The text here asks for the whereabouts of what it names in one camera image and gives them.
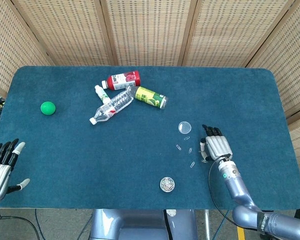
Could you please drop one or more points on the green ball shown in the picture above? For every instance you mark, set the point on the green ball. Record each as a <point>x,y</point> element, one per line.
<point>48,108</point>

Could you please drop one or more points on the woven wooden screen panel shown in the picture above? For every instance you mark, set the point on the woven wooden screen panel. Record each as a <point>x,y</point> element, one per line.
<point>150,32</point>
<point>227,32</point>
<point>290,62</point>
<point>5,50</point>
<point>65,32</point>

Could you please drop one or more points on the blue felt table mat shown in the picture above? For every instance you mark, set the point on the blue felt table mat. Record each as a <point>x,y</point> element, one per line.
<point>140,150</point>

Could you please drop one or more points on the yellow floor tape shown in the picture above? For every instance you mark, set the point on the yellow floor tape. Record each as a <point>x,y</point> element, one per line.
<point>241,233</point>

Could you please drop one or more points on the clear plastic water bottle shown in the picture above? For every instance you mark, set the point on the clear plastic water bottle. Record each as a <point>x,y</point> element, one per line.
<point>115,103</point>

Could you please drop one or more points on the green yellow label bottle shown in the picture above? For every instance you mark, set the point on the green yellow label bottle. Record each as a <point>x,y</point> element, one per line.
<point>150,97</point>

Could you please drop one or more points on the red juice bottle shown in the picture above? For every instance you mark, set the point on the red juice bottle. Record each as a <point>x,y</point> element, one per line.
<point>125,79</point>

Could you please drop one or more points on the metal table leg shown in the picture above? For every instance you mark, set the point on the metal table leg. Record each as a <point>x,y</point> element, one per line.
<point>207,225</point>

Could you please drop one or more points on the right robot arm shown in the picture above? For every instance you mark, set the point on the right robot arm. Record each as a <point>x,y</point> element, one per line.
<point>236,185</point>

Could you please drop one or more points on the small white bottle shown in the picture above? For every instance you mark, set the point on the small white bottle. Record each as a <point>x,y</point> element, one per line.
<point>101,93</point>

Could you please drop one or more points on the white round torso fitting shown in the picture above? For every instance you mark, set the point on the white round torso fitting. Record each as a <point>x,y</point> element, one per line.
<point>171,213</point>

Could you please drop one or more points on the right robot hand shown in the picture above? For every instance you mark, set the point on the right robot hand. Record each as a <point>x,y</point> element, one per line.
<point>218,147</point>

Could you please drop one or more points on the clear round lid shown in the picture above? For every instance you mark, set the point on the clear round lid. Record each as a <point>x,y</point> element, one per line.
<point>185,127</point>

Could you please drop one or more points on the round container of paperclips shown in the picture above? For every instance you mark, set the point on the round container of paperclips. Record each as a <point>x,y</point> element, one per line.
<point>167,184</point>

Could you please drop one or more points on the blue grey robot torso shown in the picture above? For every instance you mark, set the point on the blue grey robot torso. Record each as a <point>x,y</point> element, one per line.
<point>110,225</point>

